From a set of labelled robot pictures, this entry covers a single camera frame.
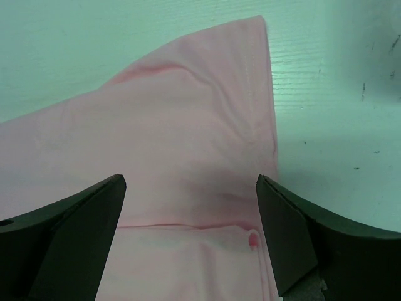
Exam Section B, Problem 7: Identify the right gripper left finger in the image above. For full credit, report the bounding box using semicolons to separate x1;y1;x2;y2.
1;174;127;301

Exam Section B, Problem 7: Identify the pink t-shirt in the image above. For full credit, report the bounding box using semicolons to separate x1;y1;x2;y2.
1;16;278;300

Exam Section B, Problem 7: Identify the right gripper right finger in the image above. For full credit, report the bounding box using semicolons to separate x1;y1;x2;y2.
256;176;400;300

